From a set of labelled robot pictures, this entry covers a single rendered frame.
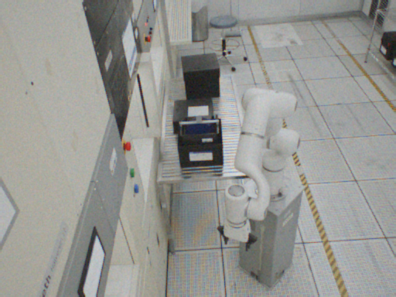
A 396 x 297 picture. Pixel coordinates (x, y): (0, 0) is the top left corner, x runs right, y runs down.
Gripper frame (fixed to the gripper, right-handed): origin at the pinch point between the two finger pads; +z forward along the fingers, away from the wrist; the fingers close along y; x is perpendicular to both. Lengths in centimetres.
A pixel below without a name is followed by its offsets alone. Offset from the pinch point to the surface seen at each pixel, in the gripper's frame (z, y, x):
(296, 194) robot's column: 25, -14, -60
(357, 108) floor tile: 102, -41, -283
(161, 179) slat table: 25, 64, -46
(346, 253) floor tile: 101, -51, -90
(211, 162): 22, 40, -67
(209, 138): 6, 41, -70
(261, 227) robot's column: 42, 1, -45
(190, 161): 20, 51, -62
